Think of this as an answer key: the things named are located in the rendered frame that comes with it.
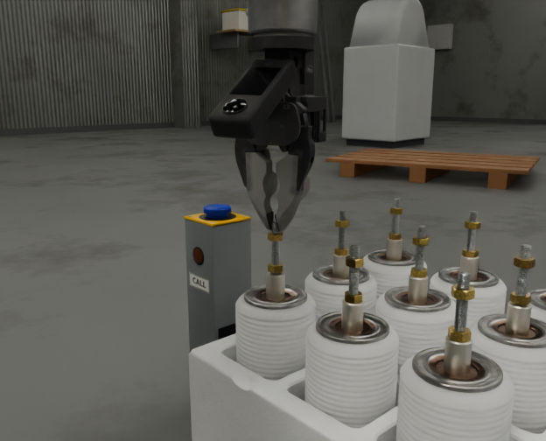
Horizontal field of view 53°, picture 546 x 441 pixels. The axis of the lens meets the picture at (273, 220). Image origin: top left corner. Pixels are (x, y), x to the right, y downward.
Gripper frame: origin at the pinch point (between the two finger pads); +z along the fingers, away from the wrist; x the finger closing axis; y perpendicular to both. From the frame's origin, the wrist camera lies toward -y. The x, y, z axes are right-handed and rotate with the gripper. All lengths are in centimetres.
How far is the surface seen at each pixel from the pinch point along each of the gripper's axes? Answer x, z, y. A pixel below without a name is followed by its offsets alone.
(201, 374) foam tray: 7.1, 18.7, -4.8
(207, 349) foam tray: 7.7, 16.6, -2.5
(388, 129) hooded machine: 104, 17, 448
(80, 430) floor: 30.6, 34.7, -2.7
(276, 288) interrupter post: -0.6, 8.0, -0.3
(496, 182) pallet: -6, 31, 253
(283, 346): -2.8, 13.7, -3.1
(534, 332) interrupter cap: -27.9, 9.5, 3.4
